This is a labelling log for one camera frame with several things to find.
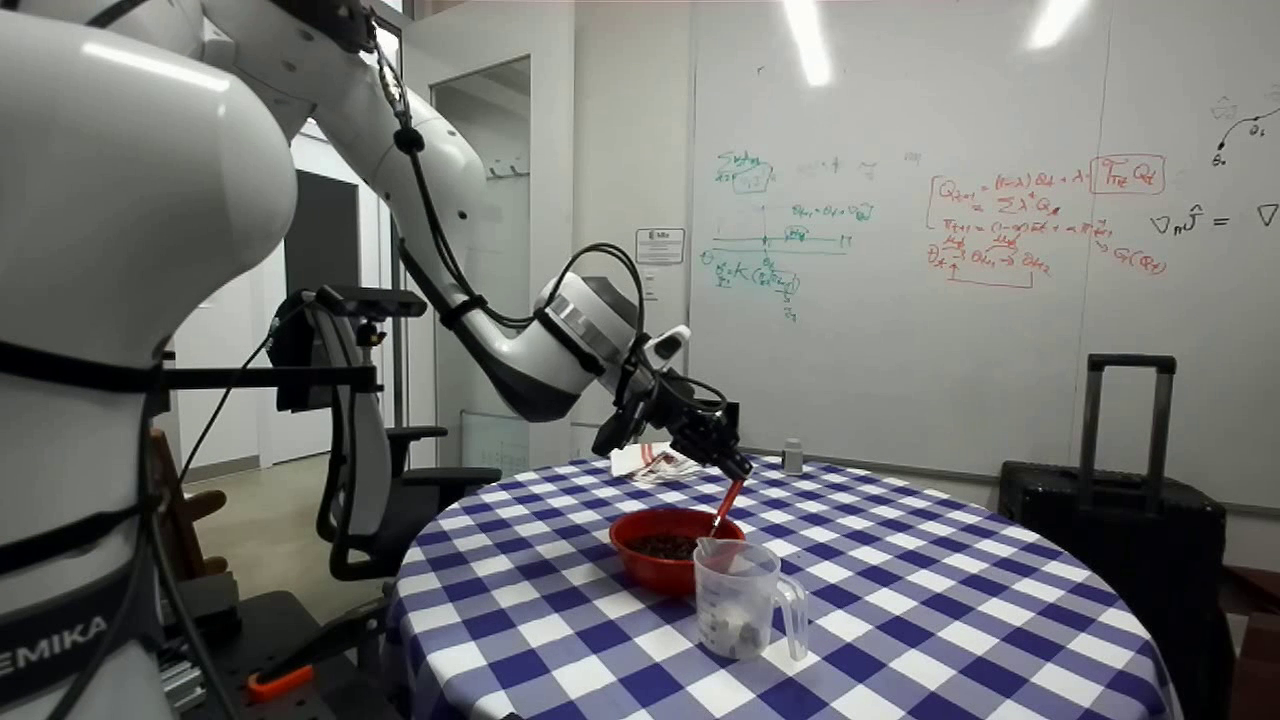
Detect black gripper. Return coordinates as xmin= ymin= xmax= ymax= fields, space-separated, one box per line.
xmin=591 ymin=361 xmax=760 ymax=482

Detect orange handled metal spoon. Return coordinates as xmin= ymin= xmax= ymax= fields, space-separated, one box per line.
xmin=702 ymin=470 xmax=750 ymax=550

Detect orange bowl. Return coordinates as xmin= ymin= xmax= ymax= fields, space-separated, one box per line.
xmin=605 ymin=503 xmax=750 ymax=599

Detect coffee beans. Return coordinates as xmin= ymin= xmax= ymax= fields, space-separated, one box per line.
xmin=637 ymin=530 xmax=706 ymax=564

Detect clear plastic measuring cup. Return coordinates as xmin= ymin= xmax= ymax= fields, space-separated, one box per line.
xmin=687 ymin=530 xmax=811 ymax=665

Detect blue white checkered tablecloth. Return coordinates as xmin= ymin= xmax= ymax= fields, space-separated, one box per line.
xmin=392 ymin=450 xmax=1182 ymax=720

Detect white door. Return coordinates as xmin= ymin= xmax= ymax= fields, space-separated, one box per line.
xmin=423 ymin=50 xmax=580 ymax=470

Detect whiteboard with writing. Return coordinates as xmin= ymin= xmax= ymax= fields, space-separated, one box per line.
xmin=682 ymin=0 xmax=1280 ymax=512

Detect black office chair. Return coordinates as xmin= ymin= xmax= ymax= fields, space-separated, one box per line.
xmin=264 ymin=283 xmax=505 ymax=582

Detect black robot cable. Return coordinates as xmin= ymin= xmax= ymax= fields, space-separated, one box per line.
xmin=372 ymin=50 xmax=653 ymax=350

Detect black suitcase with handle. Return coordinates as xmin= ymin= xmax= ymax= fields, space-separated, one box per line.
xmin=996 ymin=350 xmax=1232 ymax=720

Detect orange clamp handle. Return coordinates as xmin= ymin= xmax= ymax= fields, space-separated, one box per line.
xmin=243 ymin=659 xmax=321 ymax=706

